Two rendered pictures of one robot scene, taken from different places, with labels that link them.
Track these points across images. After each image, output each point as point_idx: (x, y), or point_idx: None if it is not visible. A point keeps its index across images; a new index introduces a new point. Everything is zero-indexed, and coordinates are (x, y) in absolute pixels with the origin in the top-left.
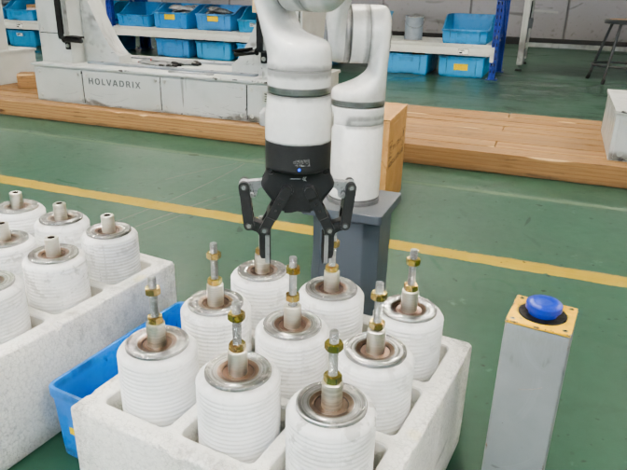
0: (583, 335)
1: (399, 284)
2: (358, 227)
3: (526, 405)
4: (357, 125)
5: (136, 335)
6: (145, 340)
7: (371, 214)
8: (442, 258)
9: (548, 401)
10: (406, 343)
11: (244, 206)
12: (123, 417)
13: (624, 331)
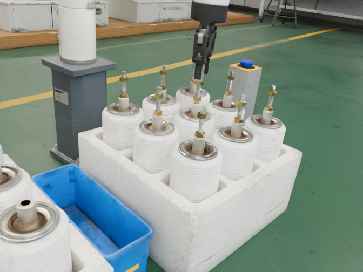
0: (135, 102)
1: (43, 121)
2: (103, 73)
3: (250, 102)
4: (92, 7)
5: (187, 154)
6: (193, 153)
7: (109, 63)
8: (32, 102)
9: (255, 96)
10: (207, 104)
11: (205, 48)
12: (214, 197)
13: (140, 95)
